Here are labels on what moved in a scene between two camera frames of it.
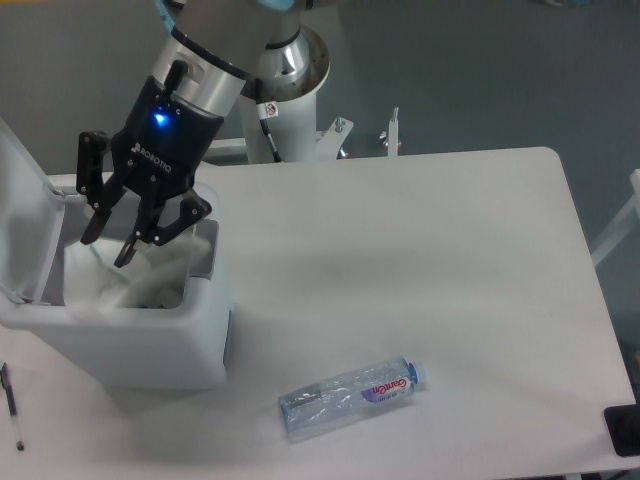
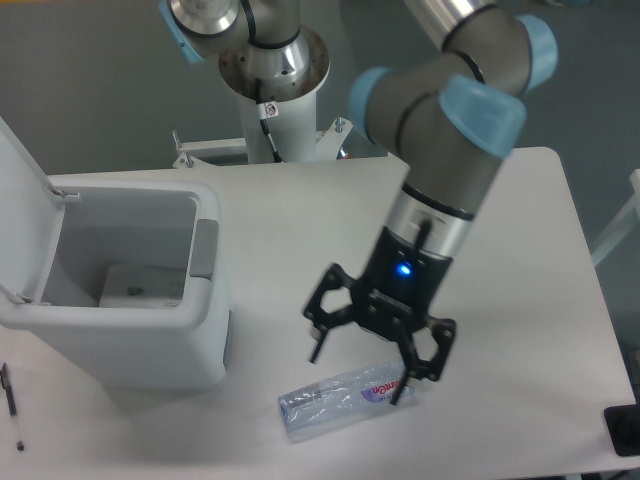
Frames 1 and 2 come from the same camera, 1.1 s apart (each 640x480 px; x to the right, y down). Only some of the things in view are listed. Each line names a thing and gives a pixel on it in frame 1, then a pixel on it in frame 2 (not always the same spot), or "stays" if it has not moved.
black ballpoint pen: x=7 y=384 stays
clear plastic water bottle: x=349 y=397 stays
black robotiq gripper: x=162 y=145 to x=403 y=279
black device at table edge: x=623 y=424 stays
